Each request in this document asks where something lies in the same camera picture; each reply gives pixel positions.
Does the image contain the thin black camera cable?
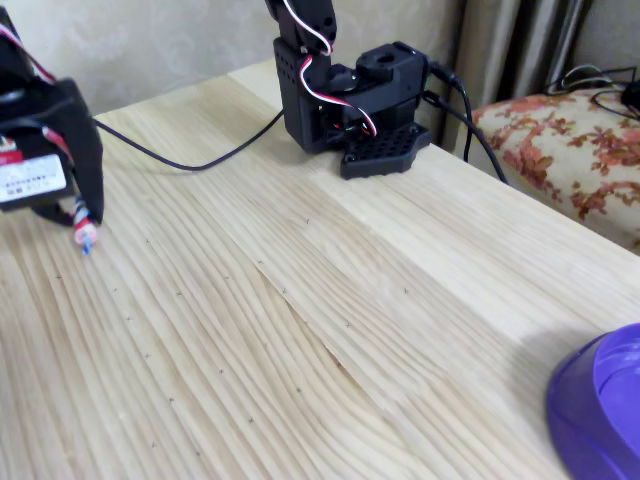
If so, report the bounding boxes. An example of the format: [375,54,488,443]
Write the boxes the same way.
[92,109,287,173]

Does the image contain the black power cable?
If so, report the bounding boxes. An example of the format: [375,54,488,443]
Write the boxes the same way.
[427,60,475,164]
[422,91,510,186]

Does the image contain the candy red white blue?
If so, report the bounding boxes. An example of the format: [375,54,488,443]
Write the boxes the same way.
[72,197,100,257]

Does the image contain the olive curtain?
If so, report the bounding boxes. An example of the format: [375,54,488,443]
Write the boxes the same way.
[444,0,596,151]

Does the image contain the floral cushion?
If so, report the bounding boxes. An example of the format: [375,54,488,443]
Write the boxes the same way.
[472,88,640,254]

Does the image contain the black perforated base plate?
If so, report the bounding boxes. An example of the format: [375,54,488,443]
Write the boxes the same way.
[341,122,433,181]

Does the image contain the red white servo wire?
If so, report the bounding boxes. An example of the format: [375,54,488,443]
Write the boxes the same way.
[282,0,335,56]
[298,52,380,139]

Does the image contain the purple plastic bowl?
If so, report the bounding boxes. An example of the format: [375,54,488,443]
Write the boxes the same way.
[545,323,640,480]

